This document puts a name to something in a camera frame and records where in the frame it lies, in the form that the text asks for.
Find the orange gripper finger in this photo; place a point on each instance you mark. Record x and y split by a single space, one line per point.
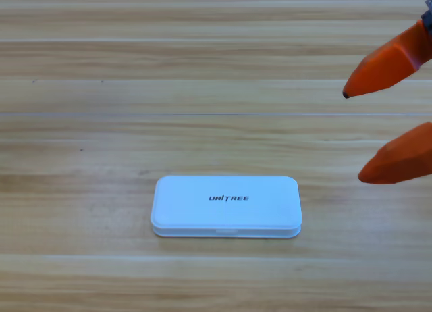
388 69
398 160

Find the white plastic pencil case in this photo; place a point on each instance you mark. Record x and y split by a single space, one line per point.
202 207

